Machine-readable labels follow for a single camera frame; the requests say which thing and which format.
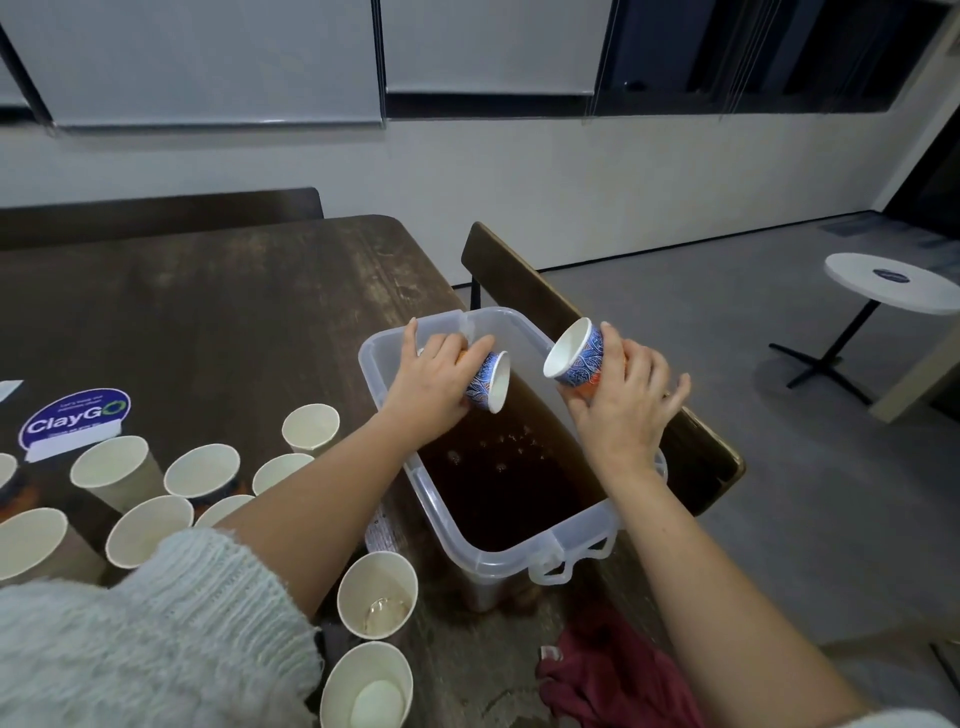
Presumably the person's left hand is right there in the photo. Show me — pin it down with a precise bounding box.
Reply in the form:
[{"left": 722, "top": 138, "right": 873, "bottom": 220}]
[{"left": 375, "top": 316, "right": 497, "bottom": 452}]

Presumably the white wall panel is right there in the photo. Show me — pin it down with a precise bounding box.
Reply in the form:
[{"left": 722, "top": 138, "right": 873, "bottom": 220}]
[
  {"left": 0, "top": 37, "right": 35, "bottom": 114},
  {"left": 381, "top": 0, "right": 617, "bottom": 96},
  {"left": 0, "top": 0, "right": 386, "bottom": 129}
]

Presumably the dark wooden table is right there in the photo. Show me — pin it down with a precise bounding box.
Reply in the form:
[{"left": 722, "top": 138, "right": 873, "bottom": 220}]
[{"left": 0, "top": 214, "right": 677, "bottom": 728}]

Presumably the dark window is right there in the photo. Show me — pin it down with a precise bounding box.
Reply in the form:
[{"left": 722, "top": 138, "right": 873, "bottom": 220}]
[{"left": 595, "top": 0, "right": 960, "bottom": 117}]

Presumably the clear plastic storage bin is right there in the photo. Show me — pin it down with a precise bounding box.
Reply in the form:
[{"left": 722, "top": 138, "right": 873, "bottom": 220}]
[{"left": 357, "top": 307, "right": 669, "bottom": 587}]

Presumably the round white side table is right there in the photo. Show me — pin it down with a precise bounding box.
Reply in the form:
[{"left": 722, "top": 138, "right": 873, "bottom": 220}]
[{"left": 769, "top": 252, "right": 960, "bottom": 407}]

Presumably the round blue sticker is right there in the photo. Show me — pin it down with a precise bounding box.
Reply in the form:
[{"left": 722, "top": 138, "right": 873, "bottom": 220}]
[{"left": 18, "top": 387, "right": 134, "bottom": 462}]

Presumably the dark wooden chair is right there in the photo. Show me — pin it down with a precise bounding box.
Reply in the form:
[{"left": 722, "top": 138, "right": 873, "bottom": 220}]
[
  {"left": 460, "top": 222, "right": 747, "bottom": 518},
  {"left": 0, "top": 187, "right": 326, "bottom": 252}
]

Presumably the person's right forearm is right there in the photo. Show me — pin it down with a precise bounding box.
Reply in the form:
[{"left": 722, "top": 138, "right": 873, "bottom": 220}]
[{"left": 607, "top": 457, "right": 954, "bottom": 728}]

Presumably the person's right hand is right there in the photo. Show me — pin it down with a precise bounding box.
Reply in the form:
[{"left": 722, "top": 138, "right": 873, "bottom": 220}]
[{"left": 567, "top": 321, "right": 695, "bottom": 482}]

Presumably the person's left forearm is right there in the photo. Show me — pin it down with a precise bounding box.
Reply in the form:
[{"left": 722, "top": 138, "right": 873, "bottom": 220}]
[{"left": 0, "top": 420, "right": 437, "bottom": 728}]

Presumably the dark red cloth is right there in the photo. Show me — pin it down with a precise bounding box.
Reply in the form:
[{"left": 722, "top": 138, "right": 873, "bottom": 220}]
[{"left": 537, "top": 607, "right": 707, "bottom": 728}]

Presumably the orange blue patterned paper cup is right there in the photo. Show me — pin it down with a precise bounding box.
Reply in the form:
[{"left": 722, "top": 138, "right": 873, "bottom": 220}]
[
  {"left": 462, "top": 348, "right": 513, "bottom": 416},
  {"left": 543, "top": 316, "right": 606, "bottom": 399}
]

